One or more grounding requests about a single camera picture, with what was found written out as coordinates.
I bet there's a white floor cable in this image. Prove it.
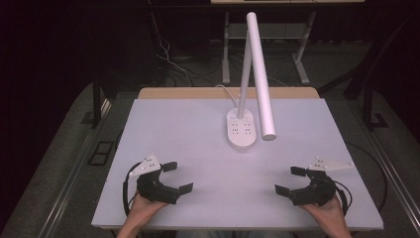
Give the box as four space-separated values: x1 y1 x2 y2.
147 0 194 87

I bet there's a black floor frame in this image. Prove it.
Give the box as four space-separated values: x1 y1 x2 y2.
86 140 116 167

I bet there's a metal floor rail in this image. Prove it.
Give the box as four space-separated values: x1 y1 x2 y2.
39 98 115 238
343 98 420 229

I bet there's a person's left hand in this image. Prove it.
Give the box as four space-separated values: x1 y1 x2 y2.
129 191 170 226

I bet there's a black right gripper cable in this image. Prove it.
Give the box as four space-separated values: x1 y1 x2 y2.
332 179 354 217

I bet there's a white desk lamp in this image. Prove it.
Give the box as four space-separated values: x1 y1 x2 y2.
226 11 278 152

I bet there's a white lamp cable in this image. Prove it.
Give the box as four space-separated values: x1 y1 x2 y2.
215 83 240 107

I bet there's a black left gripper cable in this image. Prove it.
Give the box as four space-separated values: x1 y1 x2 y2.
122 161 144 218

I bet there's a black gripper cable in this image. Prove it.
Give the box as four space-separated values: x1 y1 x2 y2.
332 179 354 217
122 161 144 218

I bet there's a person's right hand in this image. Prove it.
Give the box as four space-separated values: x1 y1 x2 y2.
300 194 347 231

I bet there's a black metal stand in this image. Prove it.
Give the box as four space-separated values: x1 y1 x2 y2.
317 13 390 131
80 77 112 130

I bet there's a wooden table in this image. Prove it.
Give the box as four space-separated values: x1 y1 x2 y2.
137 86 321 100

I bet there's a thin black floor cable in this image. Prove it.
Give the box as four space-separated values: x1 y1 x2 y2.
345 141 388 213

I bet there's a white desk with metal legs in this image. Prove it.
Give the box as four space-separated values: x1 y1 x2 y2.
209 0 367 86

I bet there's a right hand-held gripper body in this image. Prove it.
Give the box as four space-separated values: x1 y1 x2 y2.
288 156 357 207

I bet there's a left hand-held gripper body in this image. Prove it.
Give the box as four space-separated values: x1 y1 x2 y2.
128 153 181 205

